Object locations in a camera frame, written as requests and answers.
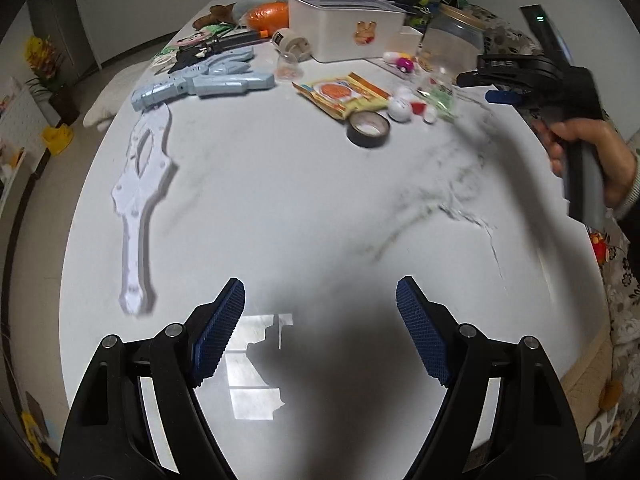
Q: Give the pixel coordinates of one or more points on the white cushion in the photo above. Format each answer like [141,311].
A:
[107,100]

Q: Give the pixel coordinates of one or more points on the yellow white capsule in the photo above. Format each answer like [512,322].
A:
[391,55]

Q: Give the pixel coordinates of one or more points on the orange ball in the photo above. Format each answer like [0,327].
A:
[270,17]

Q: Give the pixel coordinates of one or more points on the person's right forearm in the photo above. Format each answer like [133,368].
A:
[633,187]

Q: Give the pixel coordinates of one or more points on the yellow plastic container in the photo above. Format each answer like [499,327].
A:
[57,140]

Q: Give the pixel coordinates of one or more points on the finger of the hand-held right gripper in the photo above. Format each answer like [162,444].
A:
[500,96]
[475,80]

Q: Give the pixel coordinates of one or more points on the small clear plastic cup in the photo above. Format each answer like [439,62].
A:
[289,67]

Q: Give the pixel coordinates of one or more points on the yellow plastic toy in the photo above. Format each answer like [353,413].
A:
[40,435]

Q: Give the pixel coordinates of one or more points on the glass jar with wooden lid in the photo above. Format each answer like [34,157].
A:
[452,40]

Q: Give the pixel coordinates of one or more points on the light blue toy gun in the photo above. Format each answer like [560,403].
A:
[210,82]

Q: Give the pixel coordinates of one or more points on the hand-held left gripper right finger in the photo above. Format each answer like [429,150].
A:
[422,332]

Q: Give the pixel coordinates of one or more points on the cartoon sticker card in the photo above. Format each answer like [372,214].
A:
[187,42]

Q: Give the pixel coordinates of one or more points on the person's right hand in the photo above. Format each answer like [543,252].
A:
[610,155]

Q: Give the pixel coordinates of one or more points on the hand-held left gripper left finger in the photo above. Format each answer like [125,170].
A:
[220,332]

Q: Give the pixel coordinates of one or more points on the brown plush toy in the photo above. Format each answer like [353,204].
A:
[212,17]

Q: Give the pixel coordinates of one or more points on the white egg toy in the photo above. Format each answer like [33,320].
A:
[402,107]

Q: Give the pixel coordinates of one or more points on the white rabbit storage box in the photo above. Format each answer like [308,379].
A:
[340,27]

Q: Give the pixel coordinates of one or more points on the pink toy ball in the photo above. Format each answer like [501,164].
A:
[406,64]

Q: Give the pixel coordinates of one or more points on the orange snack packet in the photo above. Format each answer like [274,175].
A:
[340,95]

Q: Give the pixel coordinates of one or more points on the grey door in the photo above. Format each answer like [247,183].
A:
[85,15]

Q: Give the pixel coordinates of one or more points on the black tape roll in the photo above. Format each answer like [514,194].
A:
[369,130]

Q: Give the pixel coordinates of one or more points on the red plush toy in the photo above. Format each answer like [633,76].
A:
[600,245]

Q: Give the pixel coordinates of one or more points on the white perforated cabinet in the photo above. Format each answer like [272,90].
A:
[20,125]

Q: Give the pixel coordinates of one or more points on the green snack wrapper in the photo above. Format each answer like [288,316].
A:
[440,97]

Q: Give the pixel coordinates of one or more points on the white power adapter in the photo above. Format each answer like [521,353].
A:
[295,42]

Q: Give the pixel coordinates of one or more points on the dark printed card box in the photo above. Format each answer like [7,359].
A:
[417,19]

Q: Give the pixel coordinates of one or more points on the white plastic toy sword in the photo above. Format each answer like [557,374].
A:
[142,185]

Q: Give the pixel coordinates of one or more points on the yellow flowers in pot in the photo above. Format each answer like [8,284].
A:
[47,70]

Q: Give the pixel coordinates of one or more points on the black toy gun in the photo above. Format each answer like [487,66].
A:
[225,45]

